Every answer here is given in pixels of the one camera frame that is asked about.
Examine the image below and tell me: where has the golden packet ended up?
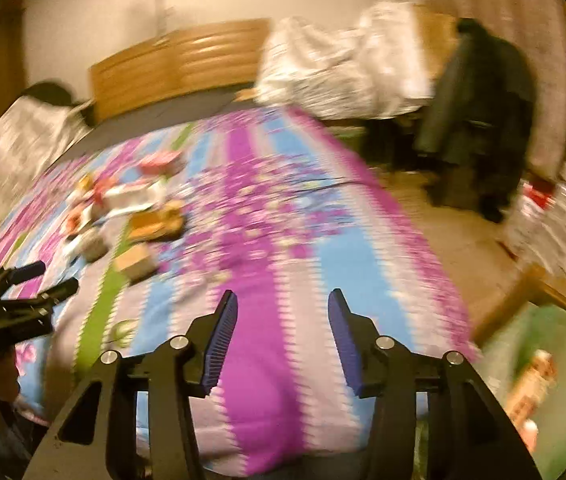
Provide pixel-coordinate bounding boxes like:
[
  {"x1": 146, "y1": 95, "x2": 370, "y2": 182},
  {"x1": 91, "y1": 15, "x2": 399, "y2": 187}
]
[{"x1": 127, "y1": 206, "x2": 185, "y2": 242}]

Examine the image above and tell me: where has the grey bed sheet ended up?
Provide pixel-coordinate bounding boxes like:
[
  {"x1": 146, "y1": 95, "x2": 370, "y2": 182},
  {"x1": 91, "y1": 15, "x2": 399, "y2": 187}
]
[{"x1": 56, "y1": 87, "x2": 269, "y2": 161}]

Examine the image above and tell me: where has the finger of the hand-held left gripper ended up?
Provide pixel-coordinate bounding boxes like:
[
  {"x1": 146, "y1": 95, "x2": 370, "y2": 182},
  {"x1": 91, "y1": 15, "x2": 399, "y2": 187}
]
[
  {"x1": 8, "y1": 279, "x2": 80, "y2": 312},
  {"x1": 0, "y1": 260, "x2": 47, "y2": 292}
]

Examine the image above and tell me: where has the tan cardboard box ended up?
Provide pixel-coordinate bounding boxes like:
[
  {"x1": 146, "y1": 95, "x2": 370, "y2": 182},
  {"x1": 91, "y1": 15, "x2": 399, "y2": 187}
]
[{"x1": 413, "y1": 2, "x2": 460, "y2": 86}]

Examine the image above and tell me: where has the dark hanging jacket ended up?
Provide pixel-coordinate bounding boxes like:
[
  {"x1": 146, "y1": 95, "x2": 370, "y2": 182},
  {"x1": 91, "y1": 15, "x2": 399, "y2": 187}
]
[{"x1": 414, "y1": 17, "x2": 537, "y2": 224}]

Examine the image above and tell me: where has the wooden stool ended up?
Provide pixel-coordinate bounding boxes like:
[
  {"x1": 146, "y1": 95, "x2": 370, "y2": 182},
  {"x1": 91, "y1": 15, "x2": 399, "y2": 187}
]
[{"x1": 470, "y1": 264, "x2": 566, "y2": 346}]

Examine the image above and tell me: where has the small dark red box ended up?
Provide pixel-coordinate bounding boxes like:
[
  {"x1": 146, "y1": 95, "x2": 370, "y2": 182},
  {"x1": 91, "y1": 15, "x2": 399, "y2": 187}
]
[{"x1": 66, "y1": 207, "x2": 89, "y2": 231}]

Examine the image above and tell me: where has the black bag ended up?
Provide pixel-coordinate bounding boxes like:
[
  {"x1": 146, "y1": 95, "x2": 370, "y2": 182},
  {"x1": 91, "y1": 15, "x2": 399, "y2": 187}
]
[{"x1": 20, "y1": 80, "x2": 81, "y2": 109}]

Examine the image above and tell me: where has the floral striped bedsheet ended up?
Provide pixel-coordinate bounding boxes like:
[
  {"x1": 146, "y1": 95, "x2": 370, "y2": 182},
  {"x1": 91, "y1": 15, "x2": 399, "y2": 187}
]
[{"x1": 0, "y1": 105, "x2": 481, "y2": 476}]

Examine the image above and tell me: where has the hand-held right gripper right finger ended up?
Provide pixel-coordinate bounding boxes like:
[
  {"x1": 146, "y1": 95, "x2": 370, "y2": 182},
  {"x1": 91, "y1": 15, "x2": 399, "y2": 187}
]
[{"x1": 327, "y1": 289, "x2": 544, "y2": 480}]

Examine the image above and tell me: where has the long red brown box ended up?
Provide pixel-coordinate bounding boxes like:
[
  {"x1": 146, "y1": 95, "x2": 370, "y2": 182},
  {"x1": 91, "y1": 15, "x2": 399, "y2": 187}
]
[{"x1": 505, "y1": 349, "x2": 560, "y2": 428}]

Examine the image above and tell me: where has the wooden bed headboard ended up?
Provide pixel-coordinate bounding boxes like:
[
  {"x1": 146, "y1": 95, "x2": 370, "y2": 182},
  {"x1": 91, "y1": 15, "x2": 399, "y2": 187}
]
[{"x1": 88, "y1": 17, "x2": 271, "y2": 122}]

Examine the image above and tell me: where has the green plastic bin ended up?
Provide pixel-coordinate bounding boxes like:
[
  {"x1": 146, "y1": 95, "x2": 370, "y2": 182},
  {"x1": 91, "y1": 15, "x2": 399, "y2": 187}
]
[{"x1": 478, "y1": 304, "x2": 566, "y2": 480}]

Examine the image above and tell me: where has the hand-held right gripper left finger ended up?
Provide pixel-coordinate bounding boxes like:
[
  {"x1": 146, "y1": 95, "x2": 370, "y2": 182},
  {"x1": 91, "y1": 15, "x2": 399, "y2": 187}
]
[{"x1": 23, "y1": 290, "x2": 240, "y2": 480}]

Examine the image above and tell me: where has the large white satin cloth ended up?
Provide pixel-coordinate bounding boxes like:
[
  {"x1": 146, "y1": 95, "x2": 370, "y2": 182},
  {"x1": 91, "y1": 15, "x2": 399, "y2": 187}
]
[{"x1": 0, "y1": 94, "x2": 90, "y2": 213}]

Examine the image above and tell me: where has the crumpled white satin cloth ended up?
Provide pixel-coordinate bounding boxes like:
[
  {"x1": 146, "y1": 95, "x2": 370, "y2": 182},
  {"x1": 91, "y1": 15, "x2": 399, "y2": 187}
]
[{"x1": 255, "y1": 1, "x2": 434, "y2": 120}]

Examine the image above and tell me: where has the pink carton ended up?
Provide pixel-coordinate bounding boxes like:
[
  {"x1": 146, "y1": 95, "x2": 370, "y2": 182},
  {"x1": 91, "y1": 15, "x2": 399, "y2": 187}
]
[{"x1": 138, "y1": 152, "x2": 186, "y2": 177}]

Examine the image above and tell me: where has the white carton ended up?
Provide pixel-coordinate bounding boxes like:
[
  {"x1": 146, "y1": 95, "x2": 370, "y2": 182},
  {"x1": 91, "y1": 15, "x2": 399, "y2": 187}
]
[{"x1": 103, "y1": 180, "x2": 169, "y2": 217}]

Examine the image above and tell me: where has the red apple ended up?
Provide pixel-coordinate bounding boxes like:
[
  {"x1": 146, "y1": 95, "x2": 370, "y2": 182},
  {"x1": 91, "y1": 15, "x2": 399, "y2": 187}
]
[{"x1": 90, "y1": 176, "x2": 111, "y2": 203}]

